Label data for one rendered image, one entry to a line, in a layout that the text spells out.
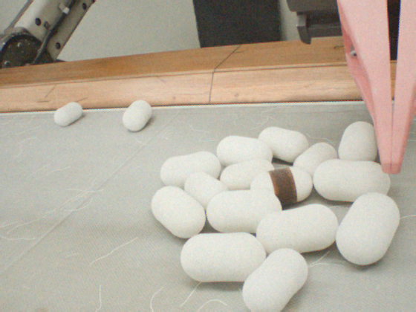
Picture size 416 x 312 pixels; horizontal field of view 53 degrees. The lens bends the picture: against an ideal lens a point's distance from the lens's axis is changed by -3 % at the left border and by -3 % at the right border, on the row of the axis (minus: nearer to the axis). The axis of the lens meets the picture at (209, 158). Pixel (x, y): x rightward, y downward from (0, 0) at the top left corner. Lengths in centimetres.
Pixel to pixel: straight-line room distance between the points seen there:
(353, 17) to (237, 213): 10
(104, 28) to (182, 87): 224
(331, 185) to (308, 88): 16
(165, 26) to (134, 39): 21
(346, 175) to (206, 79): 21
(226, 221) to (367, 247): 7
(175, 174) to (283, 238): 9
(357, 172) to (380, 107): 4
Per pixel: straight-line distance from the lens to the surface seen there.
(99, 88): 45
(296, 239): 19
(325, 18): 26
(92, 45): 270
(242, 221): 20
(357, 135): 25
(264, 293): 16
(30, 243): 26
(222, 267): 18
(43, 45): 83
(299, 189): 22
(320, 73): 37
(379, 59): 19
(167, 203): 22
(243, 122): 34
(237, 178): 23
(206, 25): 235
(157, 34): 250
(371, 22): 19
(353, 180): 22
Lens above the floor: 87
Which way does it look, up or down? 27 degrees down
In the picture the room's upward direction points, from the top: 11 degrees counter-clockwise
